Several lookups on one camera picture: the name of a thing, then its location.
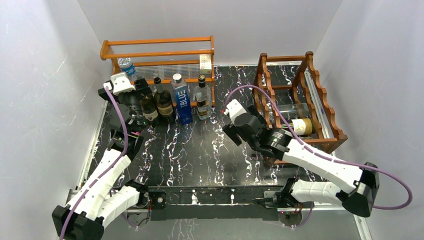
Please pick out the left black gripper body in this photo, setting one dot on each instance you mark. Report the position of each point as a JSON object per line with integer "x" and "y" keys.
{"x": 144, "y": 89}

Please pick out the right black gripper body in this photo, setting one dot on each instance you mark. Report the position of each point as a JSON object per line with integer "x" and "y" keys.
{"x": 231, "y": 131}

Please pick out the green wine bottle black neck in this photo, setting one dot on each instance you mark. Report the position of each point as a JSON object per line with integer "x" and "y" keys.
{"x": 149, "y": 109}

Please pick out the green wine bottle silver cap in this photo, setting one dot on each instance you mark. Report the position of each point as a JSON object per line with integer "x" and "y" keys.
{"x": 163, "y": 100}

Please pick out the blue clear glass bottle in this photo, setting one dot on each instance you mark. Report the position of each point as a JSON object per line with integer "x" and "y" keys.
{"x": 182, "y": 99}

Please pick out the clear square liquor bottle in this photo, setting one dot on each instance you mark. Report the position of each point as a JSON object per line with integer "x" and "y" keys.
{"x": 203, "y": 98}

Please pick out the gold foil wine bottle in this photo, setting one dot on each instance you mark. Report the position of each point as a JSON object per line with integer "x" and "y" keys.
{"x": 301, "y": 126}

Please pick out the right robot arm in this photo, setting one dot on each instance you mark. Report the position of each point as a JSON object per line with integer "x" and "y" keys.
{"x": 353, "y": 187}

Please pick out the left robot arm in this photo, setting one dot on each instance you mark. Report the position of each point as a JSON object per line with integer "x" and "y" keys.
{"x": 97, "y": 203}

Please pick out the brown wooden wine rack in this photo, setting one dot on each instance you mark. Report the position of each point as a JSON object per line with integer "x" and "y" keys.
{"x": 310, "y": 111}

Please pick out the orange wooden shelf rack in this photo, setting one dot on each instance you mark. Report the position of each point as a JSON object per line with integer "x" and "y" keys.
{"x": 163, "y": 57}

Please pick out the blue lidded jar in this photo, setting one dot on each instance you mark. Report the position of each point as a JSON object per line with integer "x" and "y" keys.
{"x": 126, "y": 65}

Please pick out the small white box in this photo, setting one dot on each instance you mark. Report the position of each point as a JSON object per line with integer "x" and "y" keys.
{"x": 205, "y": 64}

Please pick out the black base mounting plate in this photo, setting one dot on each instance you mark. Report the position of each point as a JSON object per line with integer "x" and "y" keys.
{"x": 217, "y": 202}

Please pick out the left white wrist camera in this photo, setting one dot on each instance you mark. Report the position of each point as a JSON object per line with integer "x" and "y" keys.
{"x": 119, "y": 83}

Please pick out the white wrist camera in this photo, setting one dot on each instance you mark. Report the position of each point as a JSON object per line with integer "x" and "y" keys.
{"x": 119, "y": 83}
{"x": 235, "y": 113}

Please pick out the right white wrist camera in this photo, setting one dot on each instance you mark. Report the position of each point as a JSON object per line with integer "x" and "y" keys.
{"x": 235, "y": 113}

